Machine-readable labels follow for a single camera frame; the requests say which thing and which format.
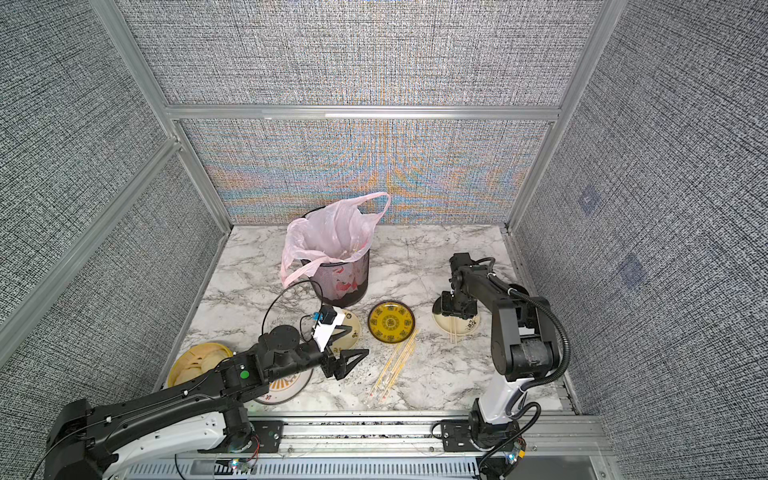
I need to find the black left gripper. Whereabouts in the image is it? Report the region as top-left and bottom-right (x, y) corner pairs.
(269, 325), (369, 384)

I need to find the pair of bare wooden chopsticks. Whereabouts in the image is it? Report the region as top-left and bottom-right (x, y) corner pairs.
(449, 317), (460, 345)

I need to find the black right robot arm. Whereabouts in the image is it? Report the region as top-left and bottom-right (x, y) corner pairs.
(432, 253), (572, 450)

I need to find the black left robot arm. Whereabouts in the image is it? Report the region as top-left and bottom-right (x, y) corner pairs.
(35, 325), (369, 479)

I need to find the wrapped chopsticks pile on table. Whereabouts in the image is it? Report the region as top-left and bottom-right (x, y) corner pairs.
(369, 329), (420, 401)

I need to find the cream small plate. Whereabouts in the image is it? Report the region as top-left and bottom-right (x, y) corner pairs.
(331, 309), (362, 355)

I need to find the yellow patterned black plate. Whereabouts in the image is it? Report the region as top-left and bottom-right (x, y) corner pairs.
(367, 300), (416, 344)

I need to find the black mesh trash bin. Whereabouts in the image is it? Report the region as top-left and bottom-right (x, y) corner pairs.
(299, 206), (371, 310)

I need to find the pink plastic trash bag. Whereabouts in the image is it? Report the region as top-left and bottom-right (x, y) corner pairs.
(280, 192), (392, 287)

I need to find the steamed bun upper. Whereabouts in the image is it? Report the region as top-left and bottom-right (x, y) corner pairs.
(200, 352), (227, 372)

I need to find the steamed bun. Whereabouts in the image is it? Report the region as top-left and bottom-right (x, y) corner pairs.
(200, 352), (227, 372)
(174, 367), (202, 386)

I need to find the yellow steamer basket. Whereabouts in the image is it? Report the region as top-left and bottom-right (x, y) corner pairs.
(166, 342), (233, 387)

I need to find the steamed bun lower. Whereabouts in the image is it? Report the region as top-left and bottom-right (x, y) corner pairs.
(174, 367), (202, 386)

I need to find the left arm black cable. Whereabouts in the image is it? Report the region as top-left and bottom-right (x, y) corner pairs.
(261, 279), (325, 343)

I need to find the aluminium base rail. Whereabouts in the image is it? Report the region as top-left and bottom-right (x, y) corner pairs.
(119, 413), (607, 480)

